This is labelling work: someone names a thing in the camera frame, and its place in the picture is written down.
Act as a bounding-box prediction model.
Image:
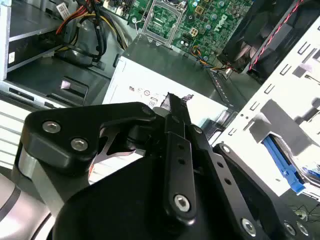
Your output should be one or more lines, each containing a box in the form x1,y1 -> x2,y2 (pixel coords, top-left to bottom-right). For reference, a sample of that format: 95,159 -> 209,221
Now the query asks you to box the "hard disk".
261,133 -> 320,196

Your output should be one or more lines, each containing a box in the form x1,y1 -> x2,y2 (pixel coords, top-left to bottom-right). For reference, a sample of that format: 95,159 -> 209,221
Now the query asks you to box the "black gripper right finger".
188,124 -> 314,240

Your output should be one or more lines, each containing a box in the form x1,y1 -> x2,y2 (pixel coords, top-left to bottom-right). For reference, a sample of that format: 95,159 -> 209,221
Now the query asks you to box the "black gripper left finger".
21,91 -> 199,222

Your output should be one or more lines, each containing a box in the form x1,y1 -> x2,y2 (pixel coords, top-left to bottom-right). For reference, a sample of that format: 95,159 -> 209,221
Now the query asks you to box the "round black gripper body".
51,148 -> 247,240

